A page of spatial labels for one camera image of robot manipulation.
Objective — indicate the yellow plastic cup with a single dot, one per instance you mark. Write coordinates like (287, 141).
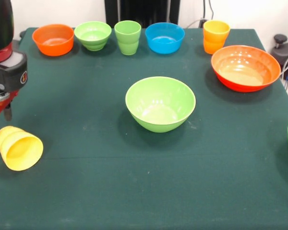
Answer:
(21, 153)
(216, 38)

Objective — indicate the small orange plastic bowl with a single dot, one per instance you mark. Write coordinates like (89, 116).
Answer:
(54, 38)

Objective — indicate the small green plastic bowl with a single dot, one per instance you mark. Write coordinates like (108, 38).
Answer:
(93, 33)

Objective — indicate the green plastic cup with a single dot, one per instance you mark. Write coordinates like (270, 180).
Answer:
(127, 40)

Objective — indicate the dark green table cloth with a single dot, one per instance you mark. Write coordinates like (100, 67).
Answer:
(146, 172)

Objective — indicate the blue plastic bowl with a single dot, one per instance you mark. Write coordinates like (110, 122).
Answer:
(164, 38)

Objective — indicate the black power plug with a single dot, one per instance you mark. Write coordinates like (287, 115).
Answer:
(203, 23)

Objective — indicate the large orange plastic bowl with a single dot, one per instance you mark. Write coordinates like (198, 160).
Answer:
(246, 69)

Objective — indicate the black knobbed equipment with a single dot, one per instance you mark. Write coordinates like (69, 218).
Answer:
(285, 55)

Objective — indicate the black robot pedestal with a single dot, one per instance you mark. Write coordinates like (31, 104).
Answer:
(141, 10)

